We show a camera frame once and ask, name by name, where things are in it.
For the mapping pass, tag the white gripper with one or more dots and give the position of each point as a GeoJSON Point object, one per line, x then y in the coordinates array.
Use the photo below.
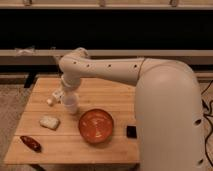
{"type": "Point", "coordinates": [58, 94]}

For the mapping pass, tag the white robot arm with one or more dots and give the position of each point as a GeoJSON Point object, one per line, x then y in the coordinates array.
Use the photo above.
{"type": "Point", "coordinates": [168, 106]}

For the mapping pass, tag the orange ceramic bowl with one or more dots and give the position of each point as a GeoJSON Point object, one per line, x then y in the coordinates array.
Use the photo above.
{"type": "Point", "coordinates": [96, 126]}

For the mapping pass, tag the small white garlic piece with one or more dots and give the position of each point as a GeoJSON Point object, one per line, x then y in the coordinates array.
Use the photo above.
{"type": "Point", "coordinates": [50, 102]}

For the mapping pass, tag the dark red chili pepper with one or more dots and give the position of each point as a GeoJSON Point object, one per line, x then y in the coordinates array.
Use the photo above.
{"type": "Point", "coordinates": [31, 143]}

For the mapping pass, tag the black rectangular remote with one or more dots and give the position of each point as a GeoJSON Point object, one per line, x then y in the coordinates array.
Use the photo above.
{"type": "Point", "coordinates": [131, 131]}

